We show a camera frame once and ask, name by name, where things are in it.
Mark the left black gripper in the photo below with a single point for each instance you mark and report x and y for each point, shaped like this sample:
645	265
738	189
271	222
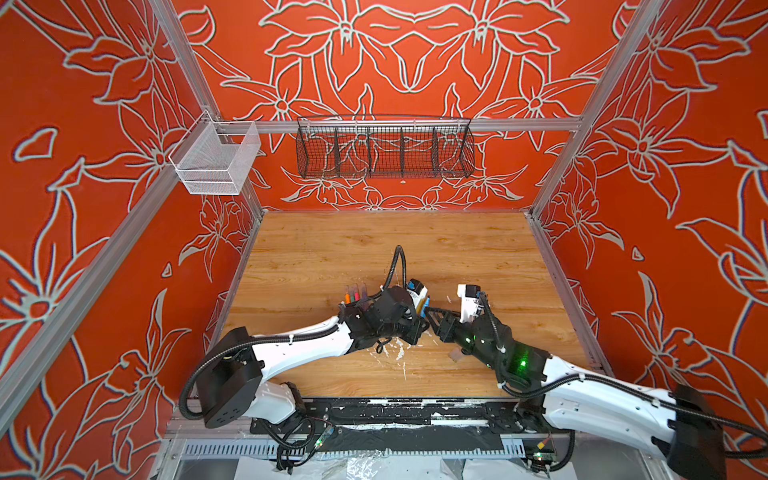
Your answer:
415	328

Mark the white cable duct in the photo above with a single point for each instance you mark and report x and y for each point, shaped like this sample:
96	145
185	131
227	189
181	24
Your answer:
266	449

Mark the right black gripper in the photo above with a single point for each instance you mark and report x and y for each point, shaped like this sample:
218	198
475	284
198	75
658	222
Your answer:
447	327

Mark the clear pen cap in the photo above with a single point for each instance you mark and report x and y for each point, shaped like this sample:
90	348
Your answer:
456	357

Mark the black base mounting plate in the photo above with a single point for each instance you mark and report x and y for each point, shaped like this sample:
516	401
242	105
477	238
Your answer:
501	415

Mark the white wire basket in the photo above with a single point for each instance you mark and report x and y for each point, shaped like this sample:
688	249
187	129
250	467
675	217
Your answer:
212	159

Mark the black wire basket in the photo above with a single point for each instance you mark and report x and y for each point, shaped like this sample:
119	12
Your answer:
363	146

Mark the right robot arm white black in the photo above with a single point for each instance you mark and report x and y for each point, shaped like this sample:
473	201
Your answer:
677	426

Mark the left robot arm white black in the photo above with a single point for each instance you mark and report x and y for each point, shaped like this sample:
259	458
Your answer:
235	377

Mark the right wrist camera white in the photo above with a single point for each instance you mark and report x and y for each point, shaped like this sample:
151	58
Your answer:
471	305

